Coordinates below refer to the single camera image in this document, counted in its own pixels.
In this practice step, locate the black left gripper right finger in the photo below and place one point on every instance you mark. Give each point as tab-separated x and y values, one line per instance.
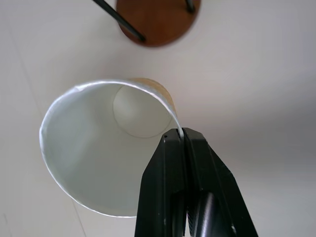
209	172

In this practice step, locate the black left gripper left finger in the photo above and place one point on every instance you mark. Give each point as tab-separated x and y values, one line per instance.
160	177

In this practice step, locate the white paper cup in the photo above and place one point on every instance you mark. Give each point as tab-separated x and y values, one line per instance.
93	153

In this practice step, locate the round brown wooden stool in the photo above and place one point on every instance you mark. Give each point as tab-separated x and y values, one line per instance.
158	22

